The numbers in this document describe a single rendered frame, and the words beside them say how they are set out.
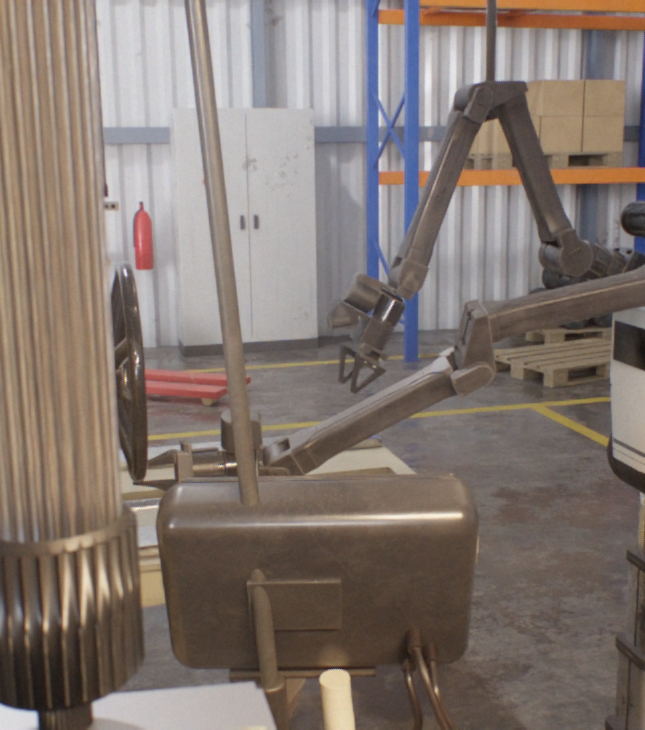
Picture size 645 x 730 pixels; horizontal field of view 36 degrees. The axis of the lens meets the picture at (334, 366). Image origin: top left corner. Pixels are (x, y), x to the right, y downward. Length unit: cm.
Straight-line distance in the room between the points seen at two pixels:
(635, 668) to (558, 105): 702
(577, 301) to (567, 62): 873
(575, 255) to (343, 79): 747
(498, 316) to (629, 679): 93
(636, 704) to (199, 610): 131
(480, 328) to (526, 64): 856
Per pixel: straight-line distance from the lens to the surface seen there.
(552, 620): 377
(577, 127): 890
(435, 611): 111
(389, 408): 168
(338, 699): 116
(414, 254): 199
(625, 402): 203
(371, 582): 108
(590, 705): 328
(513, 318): 166
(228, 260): 98
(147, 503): 285
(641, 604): 216
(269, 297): 870
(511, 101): 206
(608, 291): 170
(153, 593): 244
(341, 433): 169
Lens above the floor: 163
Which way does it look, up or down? 12 degrees down
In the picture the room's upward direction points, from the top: 1 degrees counter-clockwise
